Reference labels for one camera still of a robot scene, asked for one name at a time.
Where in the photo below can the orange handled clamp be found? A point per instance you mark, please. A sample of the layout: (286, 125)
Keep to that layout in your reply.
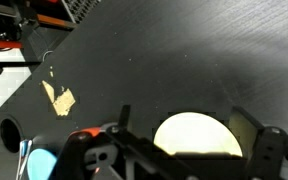
(10, 44)

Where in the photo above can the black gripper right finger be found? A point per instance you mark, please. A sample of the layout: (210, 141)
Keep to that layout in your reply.
(245, 128)

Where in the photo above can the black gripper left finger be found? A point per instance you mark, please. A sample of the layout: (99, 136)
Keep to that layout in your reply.
(124, 122)

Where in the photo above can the metal spoon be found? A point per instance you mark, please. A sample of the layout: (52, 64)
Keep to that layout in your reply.
(24, 151)

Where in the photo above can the small yellow plate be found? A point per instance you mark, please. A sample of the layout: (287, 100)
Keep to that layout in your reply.
(191, 132)

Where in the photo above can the small red mug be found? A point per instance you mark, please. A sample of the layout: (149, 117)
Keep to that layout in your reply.
(84, 133)

